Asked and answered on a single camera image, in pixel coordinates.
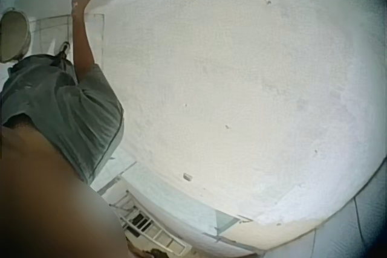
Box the person's legs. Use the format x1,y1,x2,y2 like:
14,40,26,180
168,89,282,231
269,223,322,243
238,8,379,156
53,40,72,60

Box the grey window frame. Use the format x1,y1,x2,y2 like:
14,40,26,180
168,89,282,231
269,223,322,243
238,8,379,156
201,209,255,250

